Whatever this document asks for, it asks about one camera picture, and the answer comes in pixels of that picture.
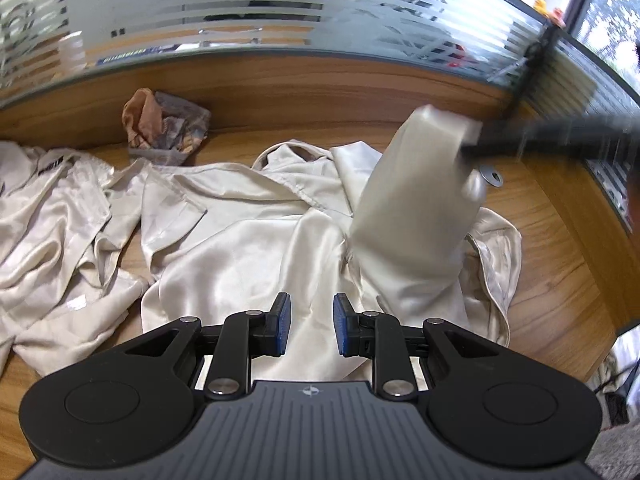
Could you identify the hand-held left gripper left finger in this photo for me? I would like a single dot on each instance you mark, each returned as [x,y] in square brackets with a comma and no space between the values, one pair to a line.
[281,325]

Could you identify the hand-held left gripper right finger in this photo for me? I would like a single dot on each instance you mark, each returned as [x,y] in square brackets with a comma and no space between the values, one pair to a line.
[342,325]

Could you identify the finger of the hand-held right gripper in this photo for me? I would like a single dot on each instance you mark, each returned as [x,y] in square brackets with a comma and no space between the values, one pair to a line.
[550,135]

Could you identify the white satin shirt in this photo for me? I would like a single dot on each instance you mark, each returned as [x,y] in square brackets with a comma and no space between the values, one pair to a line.
[240,240]

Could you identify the striped frosted glass partition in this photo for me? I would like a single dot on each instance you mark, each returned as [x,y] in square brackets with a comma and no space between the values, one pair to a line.
[250,5]
[575,85]

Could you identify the yellow rubber duck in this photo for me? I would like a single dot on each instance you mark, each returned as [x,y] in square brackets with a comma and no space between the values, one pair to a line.
[541,5]

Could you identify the window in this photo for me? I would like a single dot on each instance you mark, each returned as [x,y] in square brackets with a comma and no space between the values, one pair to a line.
[610,10]

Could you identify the brown grey patterned cloth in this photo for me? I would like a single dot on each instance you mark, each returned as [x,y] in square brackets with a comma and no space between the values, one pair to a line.
[165,125]

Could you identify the cream satin shirt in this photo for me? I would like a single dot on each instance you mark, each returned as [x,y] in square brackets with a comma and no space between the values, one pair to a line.
[50,240]

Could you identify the dark partition post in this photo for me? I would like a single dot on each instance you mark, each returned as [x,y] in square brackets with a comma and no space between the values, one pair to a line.
[535,70]

